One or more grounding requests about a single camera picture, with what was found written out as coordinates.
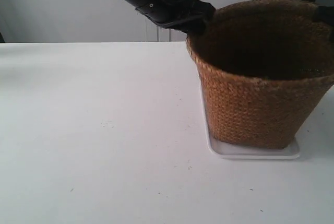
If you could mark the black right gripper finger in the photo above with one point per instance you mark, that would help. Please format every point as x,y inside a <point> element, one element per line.
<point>324,14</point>

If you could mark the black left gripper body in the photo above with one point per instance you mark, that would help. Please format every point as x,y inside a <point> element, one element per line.
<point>188,16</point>

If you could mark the brown woven straw basket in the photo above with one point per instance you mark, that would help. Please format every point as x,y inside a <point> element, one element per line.
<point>263,65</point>

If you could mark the white cabinet with doors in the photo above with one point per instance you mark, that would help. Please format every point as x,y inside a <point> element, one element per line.
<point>35,21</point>

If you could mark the white rectangular plastic tray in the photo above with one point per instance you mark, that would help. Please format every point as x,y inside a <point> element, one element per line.
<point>237,152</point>

